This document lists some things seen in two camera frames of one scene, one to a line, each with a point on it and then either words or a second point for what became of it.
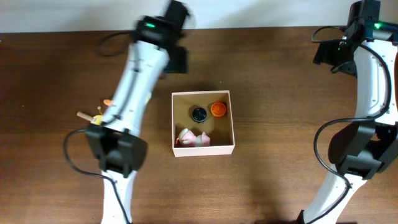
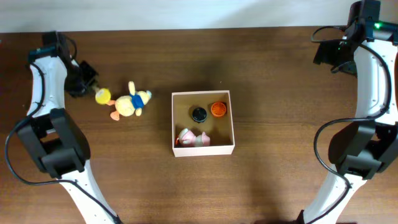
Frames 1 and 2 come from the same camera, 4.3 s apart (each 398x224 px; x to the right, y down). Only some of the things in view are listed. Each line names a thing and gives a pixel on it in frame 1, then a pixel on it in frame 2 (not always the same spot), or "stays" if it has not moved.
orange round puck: [218, 109] stays
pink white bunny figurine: [186, 137] stays
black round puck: [199, 115] stays
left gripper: [183, 65] -> [81, 91]
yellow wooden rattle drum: [96, 119] -> [102, 96]
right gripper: [325, 53] stays
